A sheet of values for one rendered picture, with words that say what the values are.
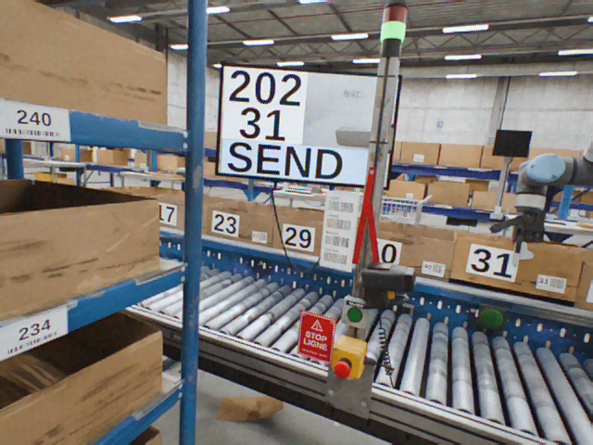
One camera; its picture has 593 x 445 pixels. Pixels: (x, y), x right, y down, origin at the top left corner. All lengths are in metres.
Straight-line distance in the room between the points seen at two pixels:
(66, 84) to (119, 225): 0.17
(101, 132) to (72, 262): 0.16
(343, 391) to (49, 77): 0.90
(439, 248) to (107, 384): 1.20
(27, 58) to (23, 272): 0.21
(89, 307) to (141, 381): 0.18
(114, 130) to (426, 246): 1.22
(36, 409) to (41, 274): 0.15
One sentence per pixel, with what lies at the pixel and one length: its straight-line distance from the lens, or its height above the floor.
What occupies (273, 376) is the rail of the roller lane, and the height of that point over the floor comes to 0.68.
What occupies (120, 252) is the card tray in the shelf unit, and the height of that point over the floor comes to 1.17.
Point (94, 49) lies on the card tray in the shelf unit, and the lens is 0.49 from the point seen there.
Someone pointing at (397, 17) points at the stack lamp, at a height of 1.63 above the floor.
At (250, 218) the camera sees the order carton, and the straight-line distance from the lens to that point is 1.69.
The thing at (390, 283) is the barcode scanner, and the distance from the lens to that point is 0.81.
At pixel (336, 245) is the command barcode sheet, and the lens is 0.88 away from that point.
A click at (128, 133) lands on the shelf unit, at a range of 0.46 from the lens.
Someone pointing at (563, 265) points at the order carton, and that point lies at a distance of 1.51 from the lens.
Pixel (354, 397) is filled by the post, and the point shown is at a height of 0.71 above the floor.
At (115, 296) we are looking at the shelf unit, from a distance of 0.49.
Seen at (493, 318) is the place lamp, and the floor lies 0.81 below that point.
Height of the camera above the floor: 1.32
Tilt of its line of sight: 10 degrees down
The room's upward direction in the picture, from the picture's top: 5 degrees clockwise
